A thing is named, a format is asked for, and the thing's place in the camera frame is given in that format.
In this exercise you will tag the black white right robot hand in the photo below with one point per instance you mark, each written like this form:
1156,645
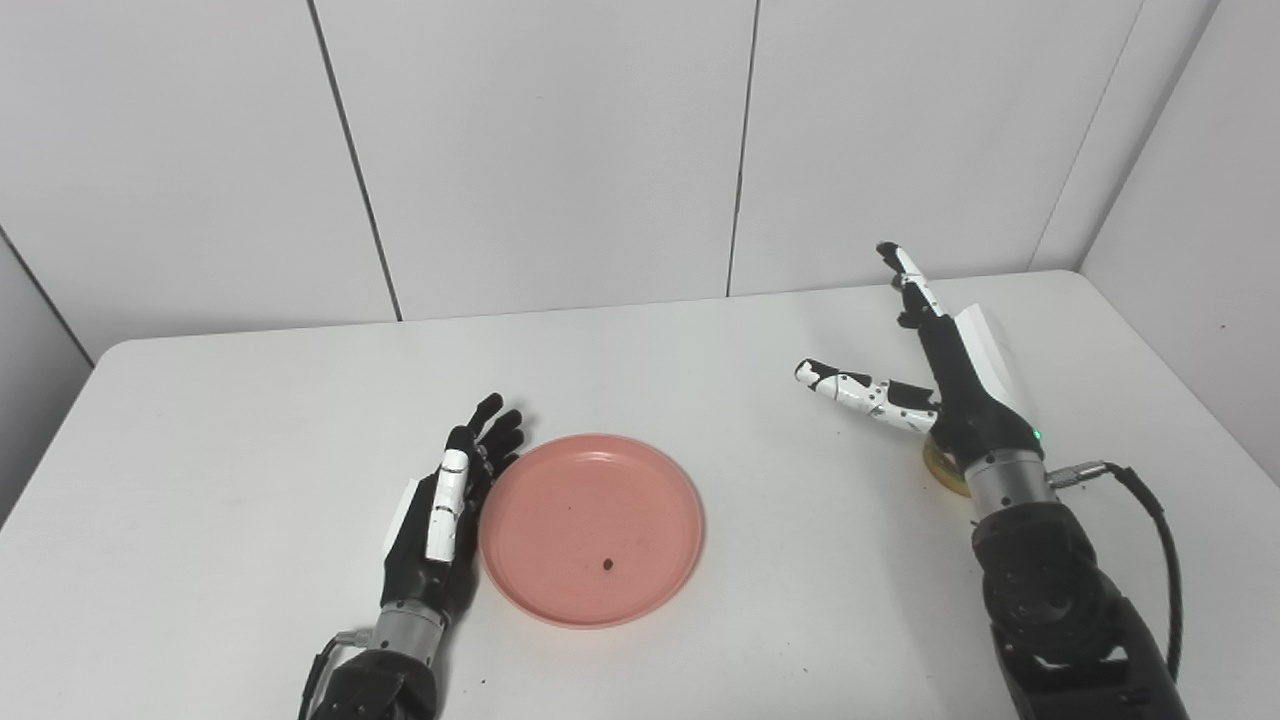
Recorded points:
975,410

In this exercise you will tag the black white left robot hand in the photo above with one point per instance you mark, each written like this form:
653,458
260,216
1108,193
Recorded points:
410,570

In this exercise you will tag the toy hamburger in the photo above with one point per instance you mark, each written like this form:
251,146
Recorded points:
940,470

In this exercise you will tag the pink round plate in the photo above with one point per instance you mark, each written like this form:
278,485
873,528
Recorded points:
590,510

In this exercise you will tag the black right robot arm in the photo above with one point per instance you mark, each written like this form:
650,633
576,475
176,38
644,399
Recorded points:
1050,600

